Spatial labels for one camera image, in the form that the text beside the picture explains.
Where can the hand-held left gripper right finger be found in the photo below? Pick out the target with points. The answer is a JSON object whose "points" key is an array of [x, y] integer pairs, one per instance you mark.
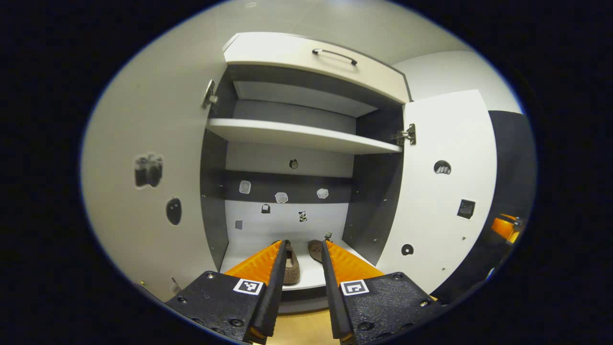
{"points": [[330, 297]]}

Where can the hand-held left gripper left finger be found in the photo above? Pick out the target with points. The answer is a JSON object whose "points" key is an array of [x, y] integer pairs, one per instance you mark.
{"points": [[275, 292]]}

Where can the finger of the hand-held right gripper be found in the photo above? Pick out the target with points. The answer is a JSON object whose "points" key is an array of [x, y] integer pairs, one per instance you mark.
{"points": [[505, 226]]}

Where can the brown shoe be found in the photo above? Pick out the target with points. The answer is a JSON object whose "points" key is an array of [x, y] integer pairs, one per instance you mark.
{"points": [[315, 250], [292, 270]]}

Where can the white shoe cabinet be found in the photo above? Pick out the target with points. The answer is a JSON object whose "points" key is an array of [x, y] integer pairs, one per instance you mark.
{"points": [[287, 225]]}

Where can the white door with camera sticker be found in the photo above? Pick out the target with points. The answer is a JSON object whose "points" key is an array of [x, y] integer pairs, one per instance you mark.
{"points": [[158, 120]]}

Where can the metal door hinge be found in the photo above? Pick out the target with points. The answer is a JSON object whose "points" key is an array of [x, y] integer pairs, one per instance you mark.
{"points": [[404, 135], [209, 96]]}

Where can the white cabinet shelf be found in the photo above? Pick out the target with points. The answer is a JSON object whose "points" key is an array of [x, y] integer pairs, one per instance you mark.
{"points": [[297, 134]]}

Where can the white cabinet drawer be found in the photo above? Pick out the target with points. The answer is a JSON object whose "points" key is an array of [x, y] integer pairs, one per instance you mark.
{"points": [[287, 55]]}

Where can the black backdrop cloth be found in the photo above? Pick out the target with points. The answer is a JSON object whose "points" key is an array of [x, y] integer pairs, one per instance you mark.
{"points": [[512, 158]]}

